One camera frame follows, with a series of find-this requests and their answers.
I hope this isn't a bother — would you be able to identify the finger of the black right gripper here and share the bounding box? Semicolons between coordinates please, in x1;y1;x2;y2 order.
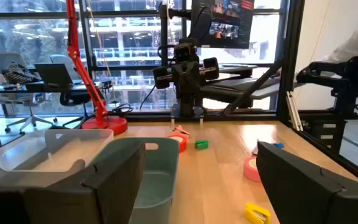
170;62;188;97
186;60;202;96

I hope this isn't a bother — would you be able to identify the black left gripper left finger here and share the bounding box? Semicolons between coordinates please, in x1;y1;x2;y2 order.
23;140;147;224

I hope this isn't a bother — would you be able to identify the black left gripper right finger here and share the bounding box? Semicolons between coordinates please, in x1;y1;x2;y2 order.
255;141;345;224

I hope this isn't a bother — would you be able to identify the pink tape roll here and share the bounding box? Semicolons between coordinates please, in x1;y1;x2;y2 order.
243;156;262;183

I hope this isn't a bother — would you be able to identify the yellow stapler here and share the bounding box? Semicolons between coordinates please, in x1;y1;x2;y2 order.
244;202;272;224

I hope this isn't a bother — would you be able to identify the white clip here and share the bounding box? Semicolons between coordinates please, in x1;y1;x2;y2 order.
171;124;191;139

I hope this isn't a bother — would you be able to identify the orange tape roll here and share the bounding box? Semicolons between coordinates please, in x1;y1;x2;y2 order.
166;133;188;153

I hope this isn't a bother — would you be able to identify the green stapler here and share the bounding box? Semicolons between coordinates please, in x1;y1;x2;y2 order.
194;139;209;151

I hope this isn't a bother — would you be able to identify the red round stand base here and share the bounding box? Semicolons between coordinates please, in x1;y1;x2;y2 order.
106;102;134;118

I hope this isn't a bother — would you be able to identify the teal plastic bin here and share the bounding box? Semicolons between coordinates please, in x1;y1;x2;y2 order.
93;136;180;224

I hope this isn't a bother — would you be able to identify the grey office desk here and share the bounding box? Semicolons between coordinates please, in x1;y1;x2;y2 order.
199;63;306;105

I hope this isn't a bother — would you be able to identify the black equipment cabinet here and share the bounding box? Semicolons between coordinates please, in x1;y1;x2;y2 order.
301;116;346;155

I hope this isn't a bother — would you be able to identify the black computer monitor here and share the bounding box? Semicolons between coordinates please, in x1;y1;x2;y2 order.
190;0;256;50

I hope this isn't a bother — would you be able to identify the red desk lamp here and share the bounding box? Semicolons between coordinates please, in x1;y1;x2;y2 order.
64;0;129;136

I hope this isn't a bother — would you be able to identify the aluminium extrusion bar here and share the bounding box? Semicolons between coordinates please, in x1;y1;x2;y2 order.
285;90;305;132

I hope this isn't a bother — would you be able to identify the clear plastic bin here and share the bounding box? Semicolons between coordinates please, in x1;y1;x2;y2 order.
0;128;115;189

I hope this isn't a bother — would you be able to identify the black office chair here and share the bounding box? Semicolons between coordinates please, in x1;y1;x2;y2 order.
50;54;93;128

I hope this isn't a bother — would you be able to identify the dark open laptop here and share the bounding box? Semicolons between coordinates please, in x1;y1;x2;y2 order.
34;62;74;87

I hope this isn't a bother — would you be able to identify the grey office chair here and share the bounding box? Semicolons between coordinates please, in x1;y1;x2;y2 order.
0;52;58;135

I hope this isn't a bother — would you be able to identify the striped bag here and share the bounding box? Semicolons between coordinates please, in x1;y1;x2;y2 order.
1;61;42;85

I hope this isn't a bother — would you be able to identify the person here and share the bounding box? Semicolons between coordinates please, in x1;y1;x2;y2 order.
320;6;358;65

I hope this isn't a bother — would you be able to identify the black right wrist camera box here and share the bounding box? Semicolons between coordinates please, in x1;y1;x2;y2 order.
173;42;199;63

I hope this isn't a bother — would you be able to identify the yellow cord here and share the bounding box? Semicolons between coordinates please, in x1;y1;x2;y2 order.
87;0;118;103

